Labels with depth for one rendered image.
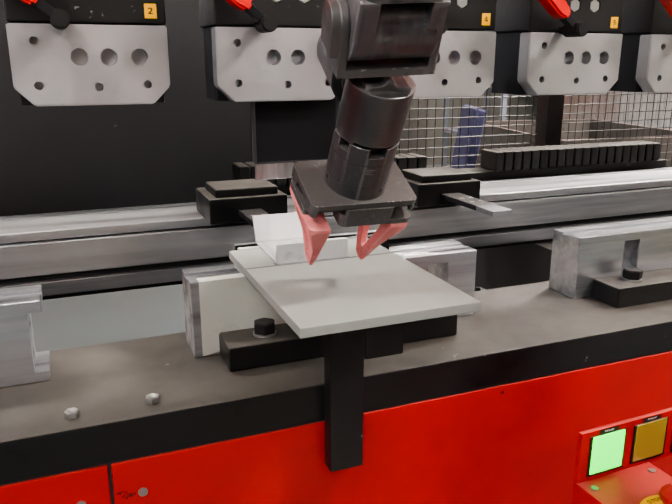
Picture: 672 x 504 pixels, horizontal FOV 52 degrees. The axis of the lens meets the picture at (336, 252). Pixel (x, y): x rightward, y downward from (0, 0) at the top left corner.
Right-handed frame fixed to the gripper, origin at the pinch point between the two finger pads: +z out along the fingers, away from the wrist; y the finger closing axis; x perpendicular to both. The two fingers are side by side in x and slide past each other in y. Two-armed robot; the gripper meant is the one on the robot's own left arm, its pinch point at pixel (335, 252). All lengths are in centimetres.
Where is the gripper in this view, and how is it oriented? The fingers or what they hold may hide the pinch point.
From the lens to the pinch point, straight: 68.4
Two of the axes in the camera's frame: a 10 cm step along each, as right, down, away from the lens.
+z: -1.9, 7.1, 6.7
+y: -9.3, 0.9, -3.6
